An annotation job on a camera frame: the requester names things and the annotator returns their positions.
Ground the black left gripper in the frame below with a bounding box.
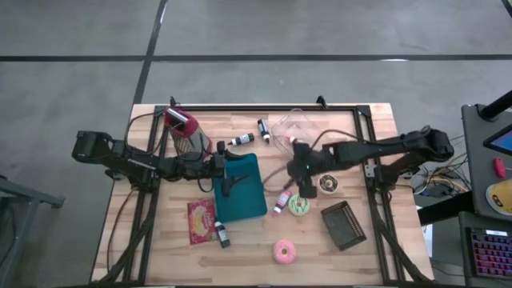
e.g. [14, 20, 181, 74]
[178, 139, 251, 198]

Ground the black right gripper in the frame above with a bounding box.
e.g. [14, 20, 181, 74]
[262, 142, 326, 200]

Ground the chocolate frosted donut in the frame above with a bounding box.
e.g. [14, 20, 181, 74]
[317, 173, 340, 196]

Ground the black food colouring bottle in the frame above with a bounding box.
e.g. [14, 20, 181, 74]
[257, 118, 271, 144]
[214, 221, 232, 249]
[227, 133, 256, 146]

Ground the green frosted donut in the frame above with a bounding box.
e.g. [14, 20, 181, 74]
[287, 194, 311, 218]

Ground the blue plastic bin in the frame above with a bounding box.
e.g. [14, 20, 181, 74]
[213, 152, 268, 224]

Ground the pink food colouring bottle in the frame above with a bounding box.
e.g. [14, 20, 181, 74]
[273, 190, 292, 216]

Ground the red popcorn packet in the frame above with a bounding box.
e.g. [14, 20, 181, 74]
[186, 198, 219, 246]

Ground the pink frosted donut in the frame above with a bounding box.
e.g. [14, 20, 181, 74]
[272, 238, 298, 265]

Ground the clear plastic tray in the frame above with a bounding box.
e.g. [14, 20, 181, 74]
[270, 108, 321, 157]

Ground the black mesh basket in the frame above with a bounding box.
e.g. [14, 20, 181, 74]
[319, 200, 368, 252]

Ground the grey side desk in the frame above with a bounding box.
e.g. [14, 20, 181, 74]
[417, 102, 512, 288]

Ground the red computer mouse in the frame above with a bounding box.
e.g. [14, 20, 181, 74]
[493, 157, 507, 179]

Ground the monitor with blue screen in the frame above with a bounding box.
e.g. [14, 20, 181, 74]
[482, 123, 512, 157]

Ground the black monitor pole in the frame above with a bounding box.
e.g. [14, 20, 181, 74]
[478, 90, 512, 122]

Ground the grey metal cart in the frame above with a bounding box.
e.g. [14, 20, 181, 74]
[0, 174, 66, 288]

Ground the black backlit keyboard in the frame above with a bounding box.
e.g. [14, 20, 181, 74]
[470, 228, 512, 280]

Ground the box grater with red handle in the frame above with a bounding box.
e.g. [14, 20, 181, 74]
[163, 106, 214, 159]

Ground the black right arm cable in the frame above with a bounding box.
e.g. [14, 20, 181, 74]
[310, 128, 401, 150]

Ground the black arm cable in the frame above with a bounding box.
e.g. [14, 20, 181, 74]
[310, 128, 401, 150]
[123, 111, 167, 145]

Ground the black aluminium frame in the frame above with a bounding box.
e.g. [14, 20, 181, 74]
[95, 95, 431, 287]

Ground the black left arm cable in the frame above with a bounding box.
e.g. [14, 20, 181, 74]
[123, 111, 167, 145]

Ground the floor cable bundle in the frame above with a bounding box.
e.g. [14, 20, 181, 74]
[411, 151, 477, 201]

